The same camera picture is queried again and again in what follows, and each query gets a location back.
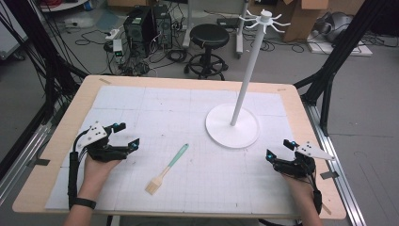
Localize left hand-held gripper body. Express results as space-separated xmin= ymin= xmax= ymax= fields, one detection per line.
xmin=75 ymin=121 xmax=130 ymax=163

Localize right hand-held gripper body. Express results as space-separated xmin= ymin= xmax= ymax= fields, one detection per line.
xmin=272 ymin=140 xmax=336 ymax=180

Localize person's right hand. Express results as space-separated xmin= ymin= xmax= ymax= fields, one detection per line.
xmin=281 ymin=173 xmax=315 ymax=205

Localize person's left hand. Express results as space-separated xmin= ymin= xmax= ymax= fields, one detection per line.
xmin=76 ymin=153 xmax=122 ymax=202

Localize black tape piece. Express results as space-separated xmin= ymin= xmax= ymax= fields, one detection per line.
xmin=319 ymin=170 xmax=341 ymax=181
xmin=33 ymin=157 xmax=51 ymax=168

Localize white hook stand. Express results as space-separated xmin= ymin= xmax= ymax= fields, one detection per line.
xmin=204 ymin=8 xmax=292 ymax=150

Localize black wristband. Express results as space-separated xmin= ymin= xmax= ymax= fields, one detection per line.
xmin=72 ymin=197 xmax=97 ymax=211

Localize white grid mat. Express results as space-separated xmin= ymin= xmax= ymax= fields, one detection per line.
xmin=44 ymin=85 xmax=300 ymax=216

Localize white power adapter box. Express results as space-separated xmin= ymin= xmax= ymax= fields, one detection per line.
xmin=112 ymin=39 xmax=124 ymax=58

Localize white power strip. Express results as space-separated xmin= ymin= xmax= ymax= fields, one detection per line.
xmin=104 ymin=28 xmax=122 ymax=40

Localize large black computer tower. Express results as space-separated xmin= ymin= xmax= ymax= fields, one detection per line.
xmin=122 ymin=6 xmax=157 ymax=59

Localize white flat floor panel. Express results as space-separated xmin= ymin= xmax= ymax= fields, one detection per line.
xmin=306 ymin=32 xmax=374 ymax=57

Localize slim black computer tower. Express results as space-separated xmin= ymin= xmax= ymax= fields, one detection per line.
xmin=152 ymin=4 xmax=174 ymax=50

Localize grey rounded device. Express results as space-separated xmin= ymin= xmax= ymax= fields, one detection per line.
xmin=314 ymin=11 xmax=355 ymax=44

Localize cardboard box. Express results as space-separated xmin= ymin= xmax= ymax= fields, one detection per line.
xmin=281 ymin=0 xmax=331 ymax=43

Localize black round stool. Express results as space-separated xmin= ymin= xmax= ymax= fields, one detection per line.
xmin=184 ymin=24 xmax=231 ymax=82

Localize round white table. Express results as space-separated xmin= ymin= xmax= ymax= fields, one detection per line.
xmin=40 ymin=0 xmax=89 ymax=13

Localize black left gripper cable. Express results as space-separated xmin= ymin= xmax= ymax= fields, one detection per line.
xmin=67 ymin=131 xmax=89 ymax=211

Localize aluminium rail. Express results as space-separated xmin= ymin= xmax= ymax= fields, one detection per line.
xmin=302 ymin=102 xmax=368 ymax=226
xmin=0 ymin=121 xmax=55 ymax=206

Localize teal-handled pastry brush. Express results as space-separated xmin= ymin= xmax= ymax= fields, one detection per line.
xmin=144 ymin=143 xmax=190 ymax=196

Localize black metal frame strut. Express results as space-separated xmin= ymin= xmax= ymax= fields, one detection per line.
xmin=0 ymin=0 xmax=90 ymax=180
xmin=294 ymin=0 xmax=399 ymax=137

